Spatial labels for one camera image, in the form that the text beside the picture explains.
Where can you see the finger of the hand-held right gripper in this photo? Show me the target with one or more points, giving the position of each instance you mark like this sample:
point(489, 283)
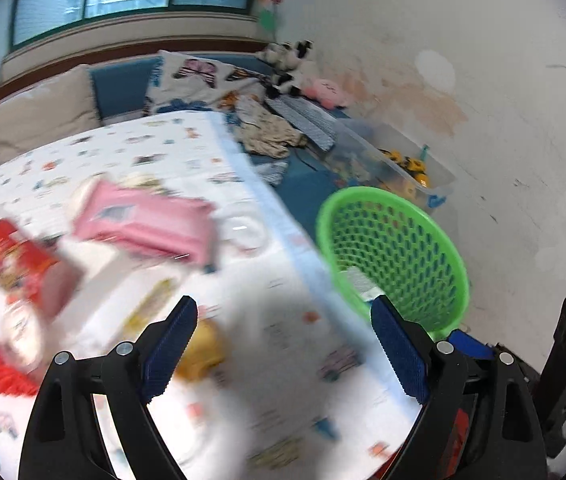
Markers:
point(469, 344)

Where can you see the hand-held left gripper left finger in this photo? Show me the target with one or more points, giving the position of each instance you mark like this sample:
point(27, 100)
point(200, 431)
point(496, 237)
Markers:
point(170, 350)

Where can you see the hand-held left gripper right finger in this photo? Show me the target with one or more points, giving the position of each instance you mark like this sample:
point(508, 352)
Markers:
point(403, 355)

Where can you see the green plastic basket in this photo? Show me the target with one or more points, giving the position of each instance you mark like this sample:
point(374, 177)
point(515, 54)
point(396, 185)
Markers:
point(393, 240)

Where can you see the small clear plastic cup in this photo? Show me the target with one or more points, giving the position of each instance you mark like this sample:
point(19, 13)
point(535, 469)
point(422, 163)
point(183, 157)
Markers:
point(247, 232)

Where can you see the yellow item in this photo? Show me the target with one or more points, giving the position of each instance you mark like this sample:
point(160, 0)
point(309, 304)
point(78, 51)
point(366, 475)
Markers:
point(205, 350)

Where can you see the grey white wrapper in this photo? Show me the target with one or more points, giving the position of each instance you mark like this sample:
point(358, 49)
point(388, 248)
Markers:
point(358, 282)

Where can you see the pink wipes packet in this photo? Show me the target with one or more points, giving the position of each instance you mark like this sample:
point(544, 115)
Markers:
point(148, 220)

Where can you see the red printed cup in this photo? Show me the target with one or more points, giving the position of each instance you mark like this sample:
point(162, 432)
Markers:
point(18, 260)

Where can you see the yellow toy vehicle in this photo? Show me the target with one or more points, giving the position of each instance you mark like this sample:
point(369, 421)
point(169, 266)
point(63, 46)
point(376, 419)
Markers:
point(413, 166)

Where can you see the printed cartoon blanket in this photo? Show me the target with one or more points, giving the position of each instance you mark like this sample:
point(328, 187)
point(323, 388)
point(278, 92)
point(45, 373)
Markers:
point(163, 150)

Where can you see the clear plastic storage box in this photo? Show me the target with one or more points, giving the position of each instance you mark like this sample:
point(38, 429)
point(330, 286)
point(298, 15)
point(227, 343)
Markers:
point(363, 155)

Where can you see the floral beige clothes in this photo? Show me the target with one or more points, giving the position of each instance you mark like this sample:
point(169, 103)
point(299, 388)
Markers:
point(268, 132)

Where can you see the grey striped cloth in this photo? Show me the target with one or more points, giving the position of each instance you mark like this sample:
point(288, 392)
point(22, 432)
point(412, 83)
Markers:
point(308, 120)

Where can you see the large butterfly print pillow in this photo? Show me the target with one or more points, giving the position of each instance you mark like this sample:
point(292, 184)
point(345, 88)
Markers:
point(198, 82)

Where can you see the blue cushion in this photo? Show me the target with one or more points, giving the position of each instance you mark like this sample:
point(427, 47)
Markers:
point(123, 85)

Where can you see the pink plush toy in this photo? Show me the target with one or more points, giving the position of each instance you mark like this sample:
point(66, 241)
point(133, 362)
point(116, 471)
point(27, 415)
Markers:
point(328, 92)

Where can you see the beige cushion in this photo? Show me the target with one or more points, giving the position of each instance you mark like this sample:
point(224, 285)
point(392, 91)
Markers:
point(38, 110)

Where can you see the black white cow plush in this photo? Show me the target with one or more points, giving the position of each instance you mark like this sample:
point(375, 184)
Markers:
point(283, 84)
point(288, 55)

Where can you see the green wall decoration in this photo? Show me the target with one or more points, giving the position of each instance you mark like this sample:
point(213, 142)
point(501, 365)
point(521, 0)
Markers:
point(268, 17)

